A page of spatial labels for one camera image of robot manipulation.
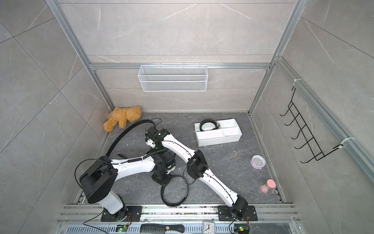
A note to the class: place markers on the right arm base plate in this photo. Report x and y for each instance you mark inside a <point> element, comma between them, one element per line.
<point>226,213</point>

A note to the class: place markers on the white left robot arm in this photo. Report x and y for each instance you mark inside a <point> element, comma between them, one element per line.
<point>97,181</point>

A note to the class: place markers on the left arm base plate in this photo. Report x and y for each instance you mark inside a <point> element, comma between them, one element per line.
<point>127,214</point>

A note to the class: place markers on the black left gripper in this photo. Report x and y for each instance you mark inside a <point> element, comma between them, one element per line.
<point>165,183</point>

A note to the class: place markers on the brown teddy bear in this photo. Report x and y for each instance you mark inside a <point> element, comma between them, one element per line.
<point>121,116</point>

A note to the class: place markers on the white compartment storage tray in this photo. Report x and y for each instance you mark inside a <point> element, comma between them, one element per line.
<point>229,132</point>

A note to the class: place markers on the green circuit board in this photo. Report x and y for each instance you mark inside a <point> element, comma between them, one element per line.
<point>122,228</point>
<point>241,229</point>

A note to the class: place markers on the black comb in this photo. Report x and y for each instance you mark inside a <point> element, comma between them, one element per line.
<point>161,228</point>

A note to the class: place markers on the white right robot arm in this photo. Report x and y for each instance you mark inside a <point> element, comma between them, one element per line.
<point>198,169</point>

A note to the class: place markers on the left green circuit board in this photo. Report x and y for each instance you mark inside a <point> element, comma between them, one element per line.
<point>122,228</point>

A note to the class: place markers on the black wire hook rack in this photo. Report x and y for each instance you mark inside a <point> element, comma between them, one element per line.
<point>305,132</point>

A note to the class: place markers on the right green circuit board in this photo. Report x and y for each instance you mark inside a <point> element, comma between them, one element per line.
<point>241,229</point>

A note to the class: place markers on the white wire mesh basket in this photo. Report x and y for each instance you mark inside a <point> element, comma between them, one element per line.
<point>173,78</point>

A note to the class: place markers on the black belt with silver buckle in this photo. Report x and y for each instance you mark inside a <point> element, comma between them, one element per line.
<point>209,125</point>

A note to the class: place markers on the small white clock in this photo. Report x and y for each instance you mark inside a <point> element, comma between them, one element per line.
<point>208,227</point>

